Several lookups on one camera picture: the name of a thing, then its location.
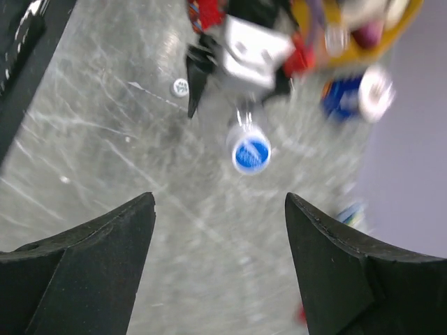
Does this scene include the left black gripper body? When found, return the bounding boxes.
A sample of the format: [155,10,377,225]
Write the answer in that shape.
[195,1,297,101]

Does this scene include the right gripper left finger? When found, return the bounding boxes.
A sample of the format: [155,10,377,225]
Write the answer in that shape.
[1,192,156,334]

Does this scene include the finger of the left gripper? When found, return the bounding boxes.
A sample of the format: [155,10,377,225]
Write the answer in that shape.
[185,52,213,119]

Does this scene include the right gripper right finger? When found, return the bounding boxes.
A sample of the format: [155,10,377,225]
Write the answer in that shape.
[285,193,446,334]

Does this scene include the blue and white bottle cap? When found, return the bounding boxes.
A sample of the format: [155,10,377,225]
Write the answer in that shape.
[226,124,272,175]

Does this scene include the white bottle cap centre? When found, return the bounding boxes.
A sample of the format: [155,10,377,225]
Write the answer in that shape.
[170,78,189,98]

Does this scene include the crushed clear plastic bottle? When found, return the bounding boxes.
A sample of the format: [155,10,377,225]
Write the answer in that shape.
[337,202,367,233]

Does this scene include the yellow plastic basket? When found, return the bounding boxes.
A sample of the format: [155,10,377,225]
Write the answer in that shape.
[284,1,424,75]

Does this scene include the purple onion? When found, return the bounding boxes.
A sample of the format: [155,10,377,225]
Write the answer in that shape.
[351,19,384,49]

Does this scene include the blue wrapped toilet paper roll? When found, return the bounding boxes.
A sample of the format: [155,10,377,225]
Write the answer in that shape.
[321,64,396,123]

